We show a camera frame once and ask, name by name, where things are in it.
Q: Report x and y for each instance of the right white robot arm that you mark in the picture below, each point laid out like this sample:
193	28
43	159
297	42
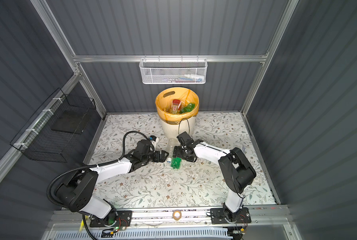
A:
237	171

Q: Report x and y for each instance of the white wire wall basket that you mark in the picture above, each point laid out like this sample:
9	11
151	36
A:
171	72

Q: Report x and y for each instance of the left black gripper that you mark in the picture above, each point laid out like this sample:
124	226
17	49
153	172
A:
157	159

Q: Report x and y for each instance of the black wire wall basket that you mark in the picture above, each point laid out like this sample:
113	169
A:
53	135

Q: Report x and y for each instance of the yellow tea bottle red label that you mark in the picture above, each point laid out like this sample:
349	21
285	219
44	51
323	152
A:
175	106

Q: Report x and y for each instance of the clear bottle white cap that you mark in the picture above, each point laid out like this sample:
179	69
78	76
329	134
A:
172	142

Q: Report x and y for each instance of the tape roll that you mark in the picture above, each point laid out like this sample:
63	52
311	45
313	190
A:
177	215

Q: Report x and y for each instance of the green bottle yellow cap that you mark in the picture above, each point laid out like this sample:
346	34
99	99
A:
188	108

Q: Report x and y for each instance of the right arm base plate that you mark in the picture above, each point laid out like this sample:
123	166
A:
225	216

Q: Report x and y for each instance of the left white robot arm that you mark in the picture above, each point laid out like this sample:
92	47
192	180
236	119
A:
74	189

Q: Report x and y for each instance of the white tube in basket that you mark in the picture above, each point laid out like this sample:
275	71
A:
195	78

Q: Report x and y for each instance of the white ribbed trash bin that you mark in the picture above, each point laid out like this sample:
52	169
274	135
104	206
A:
171	131

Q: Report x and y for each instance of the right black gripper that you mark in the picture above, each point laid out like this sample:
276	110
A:
177	152

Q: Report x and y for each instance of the orange bin liner bag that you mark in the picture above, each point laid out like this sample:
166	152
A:
164	99

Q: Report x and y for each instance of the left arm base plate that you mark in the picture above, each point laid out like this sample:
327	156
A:
114	219

